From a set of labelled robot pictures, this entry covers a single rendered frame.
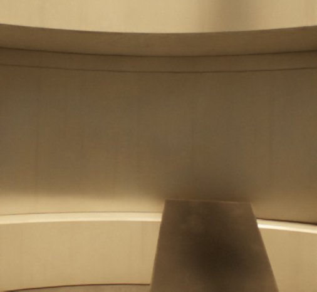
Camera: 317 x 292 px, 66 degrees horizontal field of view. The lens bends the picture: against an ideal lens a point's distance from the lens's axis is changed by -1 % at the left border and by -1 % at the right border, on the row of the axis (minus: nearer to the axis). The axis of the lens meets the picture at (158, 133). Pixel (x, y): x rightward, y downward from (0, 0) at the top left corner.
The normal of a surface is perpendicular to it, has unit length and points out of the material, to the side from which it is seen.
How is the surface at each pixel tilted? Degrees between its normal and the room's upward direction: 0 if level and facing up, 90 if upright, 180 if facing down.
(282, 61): 90
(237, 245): 25
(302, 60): 90
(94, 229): 90
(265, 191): 90
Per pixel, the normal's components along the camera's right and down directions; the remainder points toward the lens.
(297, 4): -0.28, -0.01
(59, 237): 0.17, 0.00
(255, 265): -0.04, -0.91
